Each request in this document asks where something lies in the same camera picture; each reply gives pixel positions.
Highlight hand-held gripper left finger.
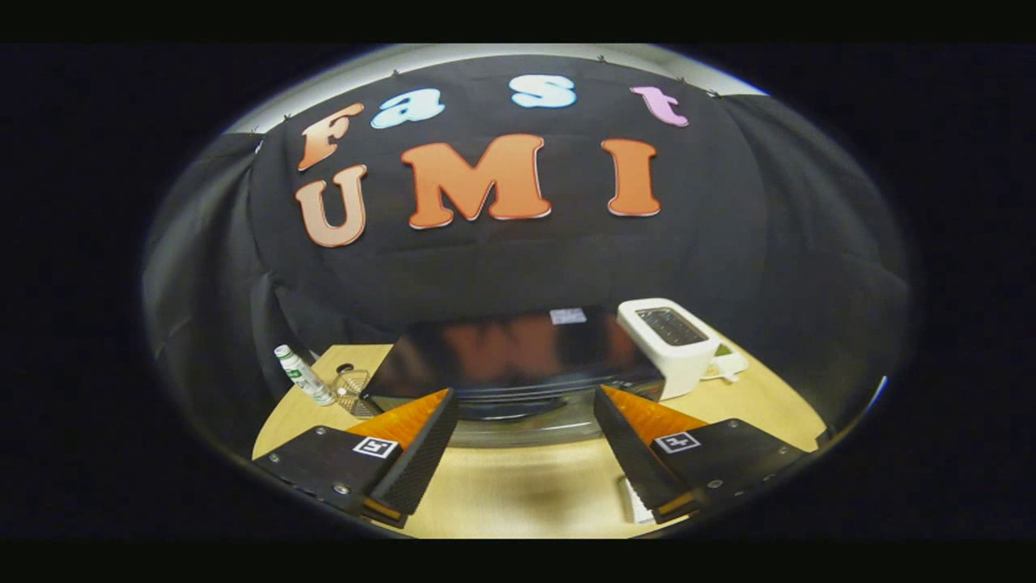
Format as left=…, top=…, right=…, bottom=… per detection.
left=251, top=388, right=460, bottom=530

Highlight white plastic tray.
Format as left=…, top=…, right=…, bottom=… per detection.
left=618, top=475, right=657, bottom=526

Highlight wire mesh basket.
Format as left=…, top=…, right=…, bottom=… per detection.
left=331, top=364, right=382, bottom=420

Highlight black toaster oven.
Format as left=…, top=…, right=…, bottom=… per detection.
left=361, top=305, right=667, bottom=449

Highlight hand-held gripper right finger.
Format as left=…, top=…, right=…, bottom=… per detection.
left=593, top=385, right=810, bottom=524

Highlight white divided spice dish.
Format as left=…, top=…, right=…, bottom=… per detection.
left=703, top=341, right=750, bottom=384

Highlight black backdrop cloth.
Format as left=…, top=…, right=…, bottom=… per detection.
left=142, top=53, right=914, bottom=454

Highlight white slot toaster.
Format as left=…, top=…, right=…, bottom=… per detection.
left=616, top=297, right=722, bottom=402

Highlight white green-label bottle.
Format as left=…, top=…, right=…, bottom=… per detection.
left=274, top=344, right=338, bottom=407

